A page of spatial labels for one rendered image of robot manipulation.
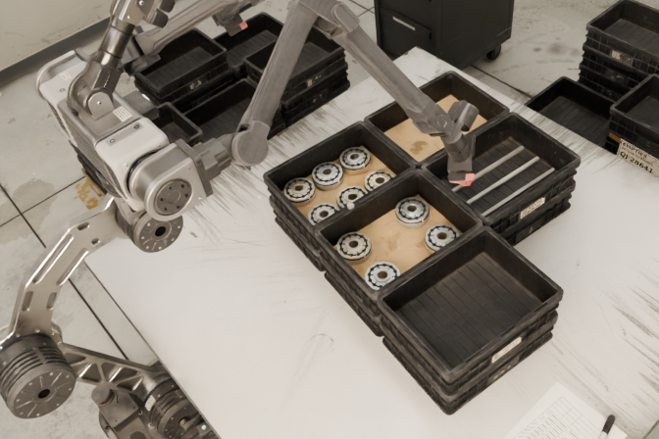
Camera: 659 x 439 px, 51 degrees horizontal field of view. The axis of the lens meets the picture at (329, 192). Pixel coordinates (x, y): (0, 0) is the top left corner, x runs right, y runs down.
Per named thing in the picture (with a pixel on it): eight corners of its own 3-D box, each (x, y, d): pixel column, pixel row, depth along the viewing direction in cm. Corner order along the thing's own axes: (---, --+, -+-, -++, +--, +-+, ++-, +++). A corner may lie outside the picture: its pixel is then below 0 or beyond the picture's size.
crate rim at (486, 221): (485, 228, 199) (485, 223, 197) (418, 171, 217) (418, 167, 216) (582, 164, 212) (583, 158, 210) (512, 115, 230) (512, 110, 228)
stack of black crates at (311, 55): (294, 158, 338) (279, 85, 305) (258, 129, 355) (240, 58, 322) (355, 118, 353) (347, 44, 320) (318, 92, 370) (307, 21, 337)
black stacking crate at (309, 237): (317, 255, 212) (312, 231, 203) (267, 200, 230) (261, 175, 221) (418, 192, 224) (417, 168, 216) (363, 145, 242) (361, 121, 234)
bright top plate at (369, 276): (379, 298, 193) (379, 296, 193) (358, 274, 199) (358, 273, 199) (407, 278, 196) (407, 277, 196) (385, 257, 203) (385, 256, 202)
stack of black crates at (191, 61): (182, 161, 346) (156, 90, 313) (153, 132, 363) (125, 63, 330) (247, 121, 361) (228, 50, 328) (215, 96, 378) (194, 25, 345)
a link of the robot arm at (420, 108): (309, 24, 168) (329, 14, 158) (322, 6, 170) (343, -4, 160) (423, 138, 184) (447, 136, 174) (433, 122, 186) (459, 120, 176)
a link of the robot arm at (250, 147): (289, -13, 165) (307, -24, 156) (335, 16, 171) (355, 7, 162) (215, 157, 158) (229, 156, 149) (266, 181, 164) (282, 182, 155)
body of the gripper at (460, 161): (448, 173, 189) (441, 161, 183) (450, 141, 193) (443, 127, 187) (473, 171, 187) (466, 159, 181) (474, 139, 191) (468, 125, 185)
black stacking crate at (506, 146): (483, 248, 206) (485, 223, 198) (420, 192, 224) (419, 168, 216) (578, 185, 219) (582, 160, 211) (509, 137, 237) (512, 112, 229)
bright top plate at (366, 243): (349, 265, 202) (349, 264, 202) (329, 244, 208) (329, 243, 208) (378, 247, 205) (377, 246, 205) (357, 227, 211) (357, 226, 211)
